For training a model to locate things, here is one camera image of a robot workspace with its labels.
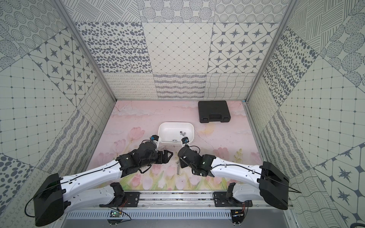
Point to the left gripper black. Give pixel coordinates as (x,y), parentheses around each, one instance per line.
(160,156)

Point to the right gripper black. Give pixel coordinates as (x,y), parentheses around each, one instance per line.
(182,163)

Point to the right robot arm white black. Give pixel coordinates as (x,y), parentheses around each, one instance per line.
(273,185)

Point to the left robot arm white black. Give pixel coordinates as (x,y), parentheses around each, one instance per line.
(96,187)

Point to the white plastic storage box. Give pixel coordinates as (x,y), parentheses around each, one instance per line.
(169,132)

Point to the black plastic tool case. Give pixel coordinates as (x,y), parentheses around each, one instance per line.
(213,111)

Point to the right circuit board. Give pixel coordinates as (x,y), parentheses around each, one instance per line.
(237,216)

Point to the circuit board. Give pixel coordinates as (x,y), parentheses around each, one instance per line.
(115,214)
(237,216)

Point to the left circuit board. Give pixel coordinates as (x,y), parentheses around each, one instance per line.
(115,214)

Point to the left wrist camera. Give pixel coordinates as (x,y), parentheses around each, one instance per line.
(154,138)

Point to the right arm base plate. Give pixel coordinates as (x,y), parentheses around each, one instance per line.
(223,199)

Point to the aluminium rail frame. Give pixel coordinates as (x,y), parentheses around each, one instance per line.
(196,199)

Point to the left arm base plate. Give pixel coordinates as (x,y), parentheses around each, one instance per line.
(128,199)

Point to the white vented cable duct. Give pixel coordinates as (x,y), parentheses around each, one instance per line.
(153,214)

